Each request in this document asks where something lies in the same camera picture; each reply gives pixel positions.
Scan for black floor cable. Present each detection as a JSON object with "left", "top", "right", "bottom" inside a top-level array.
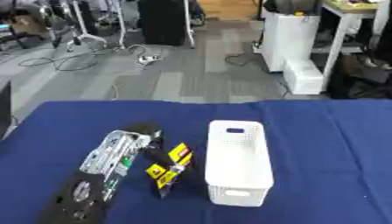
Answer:
[{"left": 17, "top": 46, "right": 129, "bottom": 73}]

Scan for black bag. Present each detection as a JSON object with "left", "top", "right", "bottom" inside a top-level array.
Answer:
[{"left": 327, "top": 54, "right": 392, "bottom": 100}]

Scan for white power strip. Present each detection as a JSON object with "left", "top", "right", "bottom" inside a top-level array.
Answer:
[{"left": 136, "top": 54, "right": 159, "bottom": 65}]

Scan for black tall cabinet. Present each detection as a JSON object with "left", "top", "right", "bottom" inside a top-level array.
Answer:
[{"left": 136, "top": 0, "right": 189, "bottom": 46}]

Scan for white cabinet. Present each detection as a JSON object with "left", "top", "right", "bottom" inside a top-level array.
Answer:
[{"left": 258, "top": 10, "right": 322, "bottom": 73}]

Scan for yellow and black packet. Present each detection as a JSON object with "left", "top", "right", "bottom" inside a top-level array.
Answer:
[{"left": 143, "top": 142, "right": 196, "bottom": 200}]

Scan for white plastic basket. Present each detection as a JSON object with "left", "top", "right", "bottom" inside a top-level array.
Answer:
[{"left": 203, "top": 119, "right": 276, "bottom": 208}]

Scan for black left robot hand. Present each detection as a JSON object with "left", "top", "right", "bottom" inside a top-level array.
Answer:
[{"left": 121, "top": 122, "right": 178, "bottom": 172}]

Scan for black monitor edge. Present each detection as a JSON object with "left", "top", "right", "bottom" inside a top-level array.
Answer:
[{"left": 0, "top": 80, "right": 14, "bottom": 139}]

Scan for white table frame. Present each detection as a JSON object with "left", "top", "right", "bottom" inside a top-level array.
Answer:
[{"left": 311, "top": 2, "right": 392, "bottom": 92}]

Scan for white stand legs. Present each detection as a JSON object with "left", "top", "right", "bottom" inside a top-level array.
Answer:
[{"left": 66, "top": 0, "right": 129, "bottom": 52}]

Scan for white box on floor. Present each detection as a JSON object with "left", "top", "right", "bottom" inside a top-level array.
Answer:
[{"left": 282, "top": 58, "right": 326, "bottom": 95}]

